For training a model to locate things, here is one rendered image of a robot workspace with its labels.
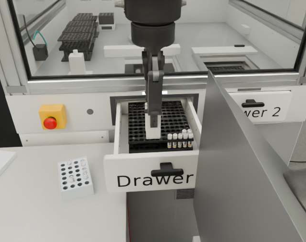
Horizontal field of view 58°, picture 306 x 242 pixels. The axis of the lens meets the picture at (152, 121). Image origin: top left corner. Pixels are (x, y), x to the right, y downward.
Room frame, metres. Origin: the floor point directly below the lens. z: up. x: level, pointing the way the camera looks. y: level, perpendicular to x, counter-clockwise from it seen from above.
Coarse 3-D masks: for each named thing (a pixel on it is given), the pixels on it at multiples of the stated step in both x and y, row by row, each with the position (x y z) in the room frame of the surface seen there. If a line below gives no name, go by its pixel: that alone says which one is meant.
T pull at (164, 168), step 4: (160, 164) 0.49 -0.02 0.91; (164, 164) 0.49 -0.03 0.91; (168, 164) 0.49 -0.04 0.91; (160, 168) 0.48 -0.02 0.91; (164, 168) 0.47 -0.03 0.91; (168, 168) 0.47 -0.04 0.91; (172, 168) 0.48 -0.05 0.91; (152, 172) 0.46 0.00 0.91; (156, 172) 0.46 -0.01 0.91; (160, 172) 0.46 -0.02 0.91; (164, 172) 0.46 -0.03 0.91; (168, 172) 0.46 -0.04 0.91; (172, 172) 0.46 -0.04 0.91; (176, 172) 0.46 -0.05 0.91; (180, 172) 0.46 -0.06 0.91; (152, 176) 0.46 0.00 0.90; (156, 176) 0.46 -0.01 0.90; (160, 176) 0.46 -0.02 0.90
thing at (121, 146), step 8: (120, 104) 0.81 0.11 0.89; (184, 104) 0.86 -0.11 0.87; (192, 104) 0.81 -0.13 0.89; (120, 112) 0.77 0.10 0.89; (192, 112) 0.75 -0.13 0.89; (120, 120) 0.74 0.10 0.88; (192, 120) 0.74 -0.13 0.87; (120, 128) 0.71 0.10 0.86; (192, 128) 0.73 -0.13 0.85; (200, 128) 0.66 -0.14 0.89; (120, 136) 0.68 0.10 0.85; (200, 136) 0.63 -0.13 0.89; (120, 144) 0.65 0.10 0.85; (128, 144) 0.66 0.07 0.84; (192, 144) 0.66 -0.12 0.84; (120, 152) 0.62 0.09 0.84; (128, 152) 0.62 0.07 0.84
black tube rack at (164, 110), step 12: (132, 108) 0.77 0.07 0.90; (144, 108) 0.77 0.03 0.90; (168, 108) 0.78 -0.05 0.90; (180, 108) 0.77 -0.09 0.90; (132, 120) 0.70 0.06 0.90; (144, 120) 0.70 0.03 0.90; (168, 120) 0.70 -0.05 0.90; (180, 120) 0.70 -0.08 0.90; (132, 132) 0.64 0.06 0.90; (144, 132) 0.64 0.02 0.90; (168, 132) 0.63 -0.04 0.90; (180, 132) 0.63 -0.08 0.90; (132, 144) 0.62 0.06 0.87; (144, 144) 0.62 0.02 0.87; (156, 144) 0.62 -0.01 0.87
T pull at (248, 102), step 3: (246, 99) 0.81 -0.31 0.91; (249, 99) 0.81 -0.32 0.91; (252, 99) 0.81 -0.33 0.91; (246, 102) 0.80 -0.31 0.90; (249, 102) 0.79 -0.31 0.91; (252, 102) 0.79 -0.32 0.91; (255, 102) 0.79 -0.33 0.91; (258, 102) 0.79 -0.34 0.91; (261, 102) 0.79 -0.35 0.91; (243, 105) 0.77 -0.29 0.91; (246, 105) 0.77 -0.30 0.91; (249, 105) 0.78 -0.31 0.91; (252, 105) 0.78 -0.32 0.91; (255, 105) 0.78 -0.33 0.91; (258, 105) 0.78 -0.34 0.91; (261, 105) 0.78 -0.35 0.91; (264, 105) 0.78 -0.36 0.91
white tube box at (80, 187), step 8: (72, 160) 0.64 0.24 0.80; (80, 160) 0.64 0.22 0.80; (64, 168) 0.60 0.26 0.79; (72, 168) 0.60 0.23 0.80; (80, 168) 0.60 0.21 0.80; (88, 168) 0.60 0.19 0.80; (64, 176) 0.57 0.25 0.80; (80, 176) 0.57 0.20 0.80; (88, 176) 0.57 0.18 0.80; (64, 184) 0.55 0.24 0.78; (72, 184) 0.54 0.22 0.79; (80, 184) 0.55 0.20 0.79; (88, 184) 0.54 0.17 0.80; (64, 192) 0.51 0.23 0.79; (72, 192) 0.52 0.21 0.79; (80, 192) 0.52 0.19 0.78; (88, 192) 0.53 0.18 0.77; (64, 200) 0.51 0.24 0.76
